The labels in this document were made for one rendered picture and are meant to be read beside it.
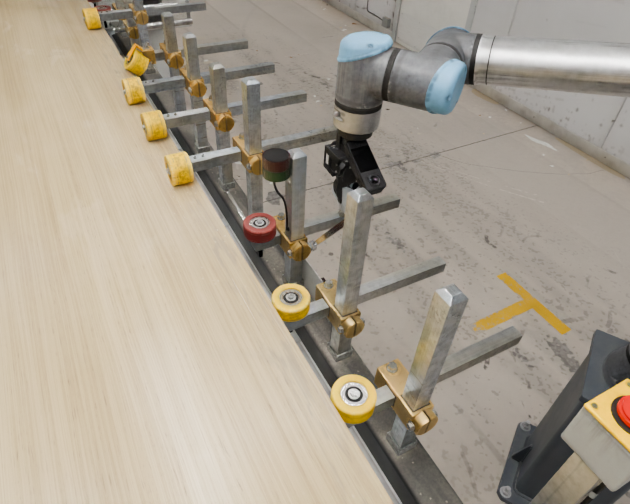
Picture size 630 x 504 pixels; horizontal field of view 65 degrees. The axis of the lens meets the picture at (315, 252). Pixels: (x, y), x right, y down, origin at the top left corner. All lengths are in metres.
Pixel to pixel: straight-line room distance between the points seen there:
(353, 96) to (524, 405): 1.51
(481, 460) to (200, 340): 1.25
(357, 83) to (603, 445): 0.64
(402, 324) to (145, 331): 1.41
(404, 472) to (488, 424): 0.99
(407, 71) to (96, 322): 0.73
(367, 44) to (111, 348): 0.70
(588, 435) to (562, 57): 0.62
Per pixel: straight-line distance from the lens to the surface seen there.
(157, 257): 1.14
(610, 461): 0.61
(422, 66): 0.88
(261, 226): 1.19
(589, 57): 0.99
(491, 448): 1.98
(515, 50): 0.99
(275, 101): 1.64
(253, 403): 0.88
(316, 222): 1.27
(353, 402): 0.89
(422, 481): 1.07
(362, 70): 0.90
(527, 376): 2.21
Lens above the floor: 1.66
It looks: 42 degrees down
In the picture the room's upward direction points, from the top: 4 degrees clockwise
